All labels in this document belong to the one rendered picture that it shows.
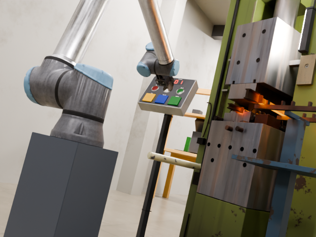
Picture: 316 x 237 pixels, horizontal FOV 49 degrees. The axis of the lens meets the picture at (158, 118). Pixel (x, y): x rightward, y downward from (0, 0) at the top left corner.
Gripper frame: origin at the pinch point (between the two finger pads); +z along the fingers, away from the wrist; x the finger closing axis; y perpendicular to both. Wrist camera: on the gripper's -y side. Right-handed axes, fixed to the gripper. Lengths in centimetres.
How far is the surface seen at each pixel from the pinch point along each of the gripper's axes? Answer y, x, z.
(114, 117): -111, -202, 191
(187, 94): -7.2, 6.5, 11.0
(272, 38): -31, 58, -18
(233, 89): -9.8, 38.5, 4.2
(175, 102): 2.4, 1.8, 10.2
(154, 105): 6.1, -13.4, 11.4
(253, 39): -35, 45, -14
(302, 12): -89, 63, 2
